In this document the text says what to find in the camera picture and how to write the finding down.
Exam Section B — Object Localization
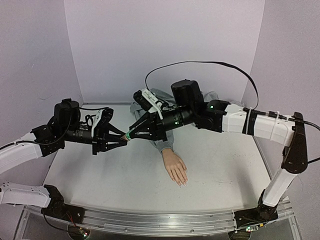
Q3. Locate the nail polish bottle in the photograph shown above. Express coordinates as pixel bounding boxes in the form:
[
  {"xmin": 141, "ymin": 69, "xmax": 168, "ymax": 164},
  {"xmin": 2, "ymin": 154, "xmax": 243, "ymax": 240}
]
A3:
[{"xmin": 121, "ymin": 135, "xmax": 128, "ymax": 141}]

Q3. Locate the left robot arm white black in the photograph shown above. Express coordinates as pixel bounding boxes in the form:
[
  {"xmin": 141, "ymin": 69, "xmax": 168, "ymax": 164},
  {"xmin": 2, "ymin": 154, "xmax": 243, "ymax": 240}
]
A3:
[{"xmin": 0, "ymin": 98, "xmax": 127, "ymax": 219}]

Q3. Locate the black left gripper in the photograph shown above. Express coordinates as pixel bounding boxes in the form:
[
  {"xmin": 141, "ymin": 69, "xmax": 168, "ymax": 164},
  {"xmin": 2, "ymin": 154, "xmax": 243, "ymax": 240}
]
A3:
[{"xmin": 62, "ymin": 123, "xmax": 129, "ymax": 156}]

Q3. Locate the black right camera cable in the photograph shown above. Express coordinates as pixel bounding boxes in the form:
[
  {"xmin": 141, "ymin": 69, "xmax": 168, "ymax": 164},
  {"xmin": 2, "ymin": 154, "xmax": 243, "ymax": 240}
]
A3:
[{"xmin": 144, "ymin": 60, "xmax": 260, "ymax": 110}]

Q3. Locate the black camera cable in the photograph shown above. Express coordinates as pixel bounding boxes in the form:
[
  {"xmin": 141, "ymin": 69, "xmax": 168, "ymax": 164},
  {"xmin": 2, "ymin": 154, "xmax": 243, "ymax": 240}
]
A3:
[
  {"xmin": 144, "ymin": 60, "xmax": 260, "ymax": 110},
  {"xmin": 79, "ymin": 107, "xmax": 101, "ymax": 128}
]

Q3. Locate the aluminium front rail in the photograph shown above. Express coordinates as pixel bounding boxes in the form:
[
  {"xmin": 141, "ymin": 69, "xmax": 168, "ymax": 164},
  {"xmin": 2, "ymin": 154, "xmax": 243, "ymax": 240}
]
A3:
[{"xmin": 39, "ymin": 204, "xmax": 278, "ymax": 232}]

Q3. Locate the black left camera cable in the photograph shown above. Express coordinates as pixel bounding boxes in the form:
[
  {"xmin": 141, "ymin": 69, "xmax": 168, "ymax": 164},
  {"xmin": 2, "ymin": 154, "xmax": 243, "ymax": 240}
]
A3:
[{"xmin": 79, "ymin": 107, "xmax": 101, "ymax": 128}]

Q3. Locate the grey sweatshirt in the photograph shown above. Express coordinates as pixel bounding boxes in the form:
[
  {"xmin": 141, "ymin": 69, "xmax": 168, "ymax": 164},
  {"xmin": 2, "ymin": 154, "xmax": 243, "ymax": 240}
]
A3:
[{"xmin": 125, "ymin": 86, "xmax": 241, "ymax": 142}]

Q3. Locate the mannequin hand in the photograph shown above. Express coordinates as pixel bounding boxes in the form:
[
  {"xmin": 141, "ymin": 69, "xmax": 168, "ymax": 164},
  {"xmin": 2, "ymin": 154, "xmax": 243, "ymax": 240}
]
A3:
[{"xmin": 162, "ymin": 148, "xmax": 188, "ymax": 186}]

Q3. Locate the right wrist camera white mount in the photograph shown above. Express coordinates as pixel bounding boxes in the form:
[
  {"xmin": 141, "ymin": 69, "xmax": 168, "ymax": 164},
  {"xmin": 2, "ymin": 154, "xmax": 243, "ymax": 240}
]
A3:
[{"xmin": 133, "ymin": 88, "xmax": 168, "ymax": 120}]

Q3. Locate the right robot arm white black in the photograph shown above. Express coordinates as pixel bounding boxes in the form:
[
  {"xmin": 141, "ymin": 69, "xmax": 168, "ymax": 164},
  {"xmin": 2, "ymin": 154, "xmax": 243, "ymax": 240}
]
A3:
[{"xmin": 126, "ymin": 79, "xmax": 308, "ymax": 228}]

